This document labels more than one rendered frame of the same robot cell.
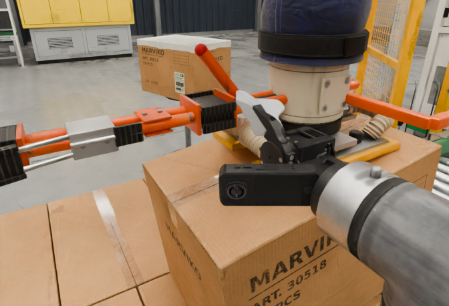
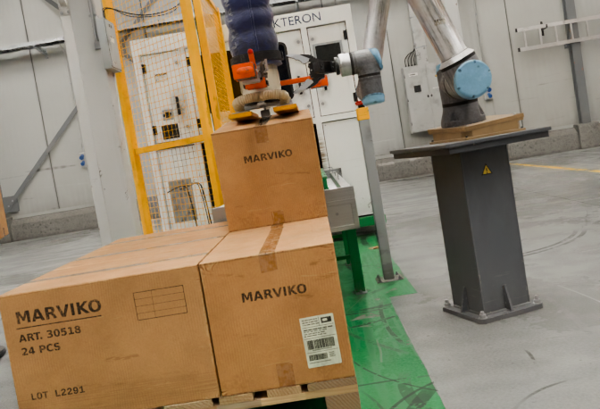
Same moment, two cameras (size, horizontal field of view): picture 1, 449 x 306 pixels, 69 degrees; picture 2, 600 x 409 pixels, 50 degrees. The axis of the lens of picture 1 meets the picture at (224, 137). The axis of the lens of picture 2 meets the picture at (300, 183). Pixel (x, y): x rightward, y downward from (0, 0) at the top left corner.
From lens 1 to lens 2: 240 cm
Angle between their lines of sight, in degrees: 60
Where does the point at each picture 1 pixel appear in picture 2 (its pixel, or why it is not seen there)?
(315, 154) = not seen: hidden behind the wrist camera
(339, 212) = (345, 59)
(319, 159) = not seen: hidden behind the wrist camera
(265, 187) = (325, 65)
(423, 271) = (367, 55)
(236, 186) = (321, 64)
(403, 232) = (360, 54)
